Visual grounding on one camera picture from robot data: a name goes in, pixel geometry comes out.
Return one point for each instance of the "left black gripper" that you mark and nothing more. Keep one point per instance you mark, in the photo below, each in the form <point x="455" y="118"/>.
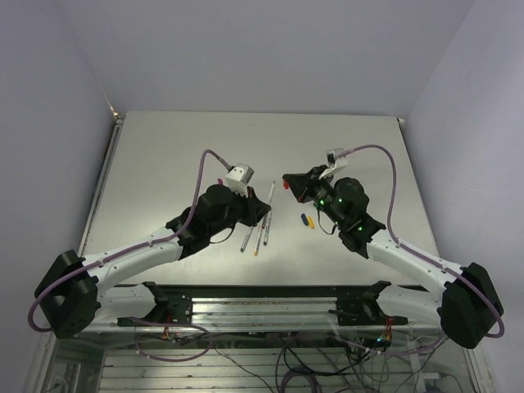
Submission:
<point x="255" y="208"/>

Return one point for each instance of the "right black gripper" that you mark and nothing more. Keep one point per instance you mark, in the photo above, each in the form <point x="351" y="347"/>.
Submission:
<point x="303" y="184"/>

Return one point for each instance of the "red marker pen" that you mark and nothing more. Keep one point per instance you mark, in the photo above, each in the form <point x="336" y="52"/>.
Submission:
<point x="271" y="193"/>

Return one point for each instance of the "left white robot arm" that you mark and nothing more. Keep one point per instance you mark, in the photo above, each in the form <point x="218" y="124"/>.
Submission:
<point x="70" y="293"/>

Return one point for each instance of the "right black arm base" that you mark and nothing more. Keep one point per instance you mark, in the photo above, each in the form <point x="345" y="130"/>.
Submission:
<point x="357" y="306"/>

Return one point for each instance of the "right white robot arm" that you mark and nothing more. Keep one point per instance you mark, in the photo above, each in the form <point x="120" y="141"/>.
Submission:
<point x="461" y="300"/>

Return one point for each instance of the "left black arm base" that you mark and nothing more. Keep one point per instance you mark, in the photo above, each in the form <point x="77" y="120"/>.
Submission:
<point x="164" y="307"/>

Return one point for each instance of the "blue pen cap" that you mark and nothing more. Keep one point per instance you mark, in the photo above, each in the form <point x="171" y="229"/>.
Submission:
<point x="304" y="219"/>

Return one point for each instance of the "green marker pen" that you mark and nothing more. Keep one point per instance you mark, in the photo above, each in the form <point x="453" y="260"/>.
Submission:
<point x="246" y="239"/>

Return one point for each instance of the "blue marker pen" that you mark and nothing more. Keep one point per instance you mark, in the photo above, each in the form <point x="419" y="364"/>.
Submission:
<point x="267" y="228"/>

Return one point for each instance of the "yellow marker pen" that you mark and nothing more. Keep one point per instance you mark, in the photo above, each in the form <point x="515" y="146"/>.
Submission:
<point x="259" y="239"/>

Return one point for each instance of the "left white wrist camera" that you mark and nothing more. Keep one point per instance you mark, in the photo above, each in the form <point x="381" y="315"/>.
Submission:
<point x="238" y="178"/>

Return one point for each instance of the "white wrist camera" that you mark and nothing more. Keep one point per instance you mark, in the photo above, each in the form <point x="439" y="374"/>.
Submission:
<point x="238" y="178"/>
<point x="336" y="162"/>

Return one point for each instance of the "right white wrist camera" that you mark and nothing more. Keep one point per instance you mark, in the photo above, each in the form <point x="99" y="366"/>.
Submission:
<point x="336" y="162"/>

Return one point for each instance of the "aluminium mounting rail frame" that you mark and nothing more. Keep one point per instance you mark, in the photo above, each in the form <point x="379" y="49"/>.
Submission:
<point x="260" y="345"/>

